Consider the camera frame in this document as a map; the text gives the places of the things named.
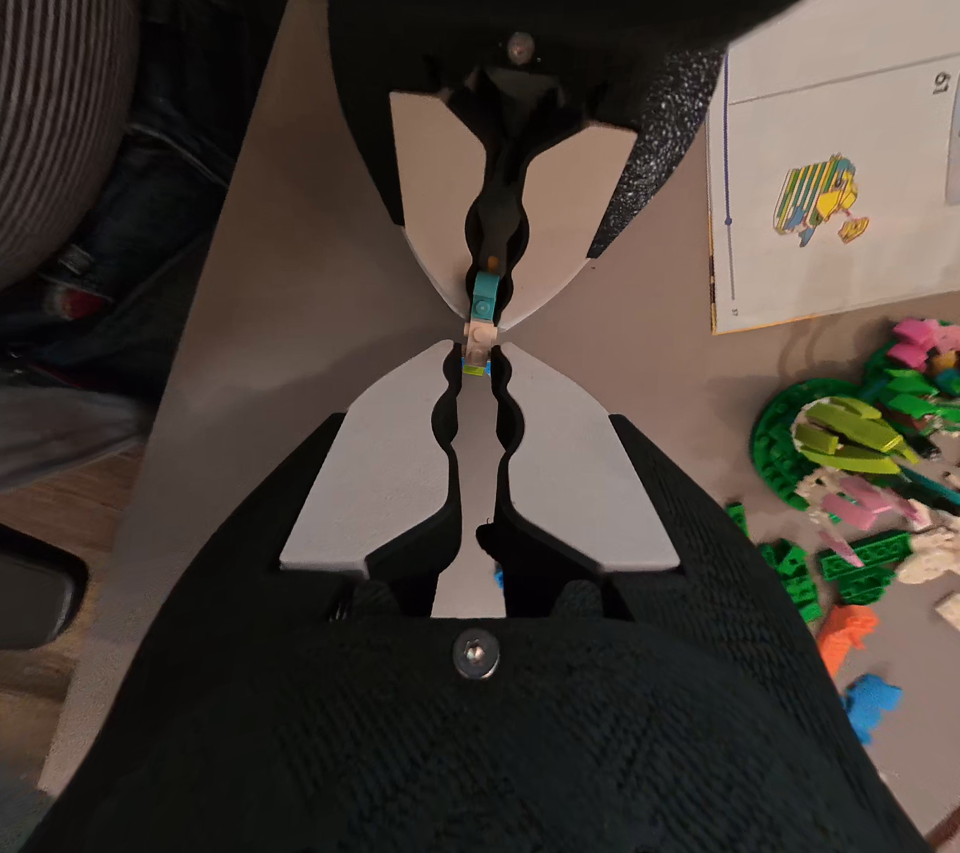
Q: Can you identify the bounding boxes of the orange brick separator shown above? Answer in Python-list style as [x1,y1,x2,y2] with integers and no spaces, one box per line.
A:
[816,604,879,678]

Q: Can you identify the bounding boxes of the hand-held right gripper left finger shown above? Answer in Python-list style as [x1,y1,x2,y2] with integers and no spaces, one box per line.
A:
[279,340,460,578]

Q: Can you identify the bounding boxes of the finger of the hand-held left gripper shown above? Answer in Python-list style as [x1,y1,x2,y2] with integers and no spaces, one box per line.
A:
[497,120,640,334]
[388,90,490,327]

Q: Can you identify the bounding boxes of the brick flower model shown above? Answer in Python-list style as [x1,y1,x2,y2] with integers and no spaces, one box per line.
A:
[750,316,960,584]

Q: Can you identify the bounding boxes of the black chair armrest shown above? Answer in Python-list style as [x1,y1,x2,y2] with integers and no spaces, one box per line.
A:
[0,523,89,652]

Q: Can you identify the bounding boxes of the pile of green bricks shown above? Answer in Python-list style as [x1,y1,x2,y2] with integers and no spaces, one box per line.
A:
[723,504,912,625]

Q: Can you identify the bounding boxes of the striped brick fish model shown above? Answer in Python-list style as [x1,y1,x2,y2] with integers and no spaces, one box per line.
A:
[461,256,504,378]

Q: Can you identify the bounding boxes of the person's grey sweatshirt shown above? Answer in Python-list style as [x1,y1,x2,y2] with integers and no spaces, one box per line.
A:
[0,380,151,488]

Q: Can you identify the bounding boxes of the brick instruction booklet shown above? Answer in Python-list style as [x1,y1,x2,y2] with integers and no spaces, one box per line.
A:
[705,0,960,335]

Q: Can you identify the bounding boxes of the cluster of blue bricks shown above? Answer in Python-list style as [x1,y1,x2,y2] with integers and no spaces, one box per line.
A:
[843,673,905,745]

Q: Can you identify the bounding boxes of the dark denim cloth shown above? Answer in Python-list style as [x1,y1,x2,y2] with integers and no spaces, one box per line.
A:
[0,0,234,389]

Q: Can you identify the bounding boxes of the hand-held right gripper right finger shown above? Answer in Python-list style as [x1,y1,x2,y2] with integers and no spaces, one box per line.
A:
[491,343,682,577]

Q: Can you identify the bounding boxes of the grey desk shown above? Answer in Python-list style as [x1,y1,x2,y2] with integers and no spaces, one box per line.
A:
[37,0,960,824]

